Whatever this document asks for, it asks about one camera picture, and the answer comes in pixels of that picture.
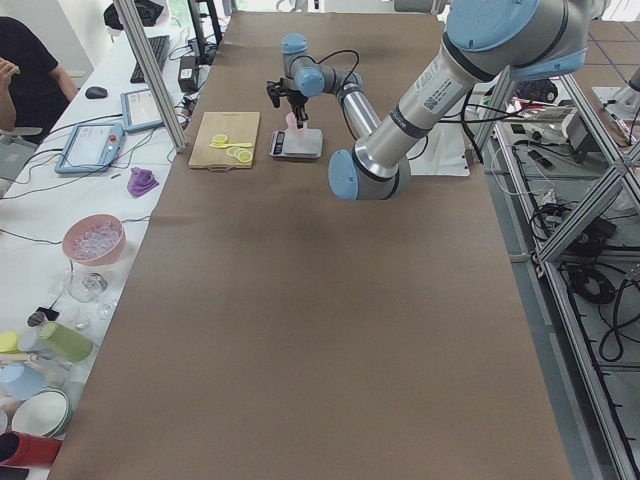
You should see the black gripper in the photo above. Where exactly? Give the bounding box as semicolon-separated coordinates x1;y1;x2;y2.
288;94;308;125

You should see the pink plastic cup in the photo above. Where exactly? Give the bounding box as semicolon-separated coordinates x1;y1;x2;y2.
285;112;308;147

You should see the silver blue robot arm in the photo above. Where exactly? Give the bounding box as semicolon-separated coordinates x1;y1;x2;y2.
266;0;609;201

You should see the silver digital kitchen scale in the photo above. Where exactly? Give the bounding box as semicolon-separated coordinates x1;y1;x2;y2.
269;129;324;160

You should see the green plastic cup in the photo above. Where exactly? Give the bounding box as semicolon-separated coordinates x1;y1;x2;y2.
37;322;94;363

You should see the yellow lid cup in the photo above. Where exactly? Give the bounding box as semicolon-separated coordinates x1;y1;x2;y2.
0;331;21;354

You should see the light blue cup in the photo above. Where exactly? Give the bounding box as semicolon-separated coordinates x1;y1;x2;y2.
1;364;46;401

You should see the red cup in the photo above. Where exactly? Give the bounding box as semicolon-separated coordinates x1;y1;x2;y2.
1;431;63;468

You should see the bamboo cutting board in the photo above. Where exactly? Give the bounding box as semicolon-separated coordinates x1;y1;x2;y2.
188;112;260;171

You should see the yellow plastic knife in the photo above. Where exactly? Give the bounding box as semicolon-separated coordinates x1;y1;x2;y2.
209;142;254;149

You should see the lemon slice near knife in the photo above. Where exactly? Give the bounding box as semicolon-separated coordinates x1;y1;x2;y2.
226;147;245;157

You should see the lemon slice far end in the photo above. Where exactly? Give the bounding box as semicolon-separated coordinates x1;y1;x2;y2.
211;134;228;146

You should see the black power strip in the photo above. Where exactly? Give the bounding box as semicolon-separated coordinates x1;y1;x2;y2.
180;96;197;118

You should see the black keyboard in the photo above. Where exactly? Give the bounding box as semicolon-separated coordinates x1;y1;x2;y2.
129;35;171;84

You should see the blue teach pendant far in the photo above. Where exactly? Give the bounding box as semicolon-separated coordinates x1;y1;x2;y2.
120;89;164;133

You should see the blue teach pendant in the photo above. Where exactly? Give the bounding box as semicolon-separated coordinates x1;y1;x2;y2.
120;89;164;133
54;122;124;175

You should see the purple cloth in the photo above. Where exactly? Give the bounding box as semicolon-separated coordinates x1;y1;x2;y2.
127;167;159;198

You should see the black computer mouse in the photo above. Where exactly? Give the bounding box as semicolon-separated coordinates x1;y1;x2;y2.
85;86;109;100

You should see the blue teach pendant near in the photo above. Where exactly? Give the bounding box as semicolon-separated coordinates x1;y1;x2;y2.
54;122;124;175

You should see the pink bowl with ice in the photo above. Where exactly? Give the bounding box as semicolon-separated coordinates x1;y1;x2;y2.
62;214;126;266

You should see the person in black shirt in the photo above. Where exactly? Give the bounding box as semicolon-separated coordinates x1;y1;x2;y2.
1;16;78;144

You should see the clear wine glass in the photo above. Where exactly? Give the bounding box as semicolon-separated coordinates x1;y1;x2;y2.
67;272;108;303

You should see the white green bowl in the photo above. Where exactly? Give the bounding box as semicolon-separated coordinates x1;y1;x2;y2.
11;389;73;437

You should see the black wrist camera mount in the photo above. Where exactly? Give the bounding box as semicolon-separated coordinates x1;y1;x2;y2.
266;78;289;109

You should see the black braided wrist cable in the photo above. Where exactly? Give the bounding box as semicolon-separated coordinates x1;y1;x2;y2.
314;48;362;96

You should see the lemon slice near handle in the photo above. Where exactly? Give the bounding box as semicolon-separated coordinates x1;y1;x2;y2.
235;150;253;164

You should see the aluminium frame post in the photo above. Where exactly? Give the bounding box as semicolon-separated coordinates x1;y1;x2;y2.
113;0;187;153

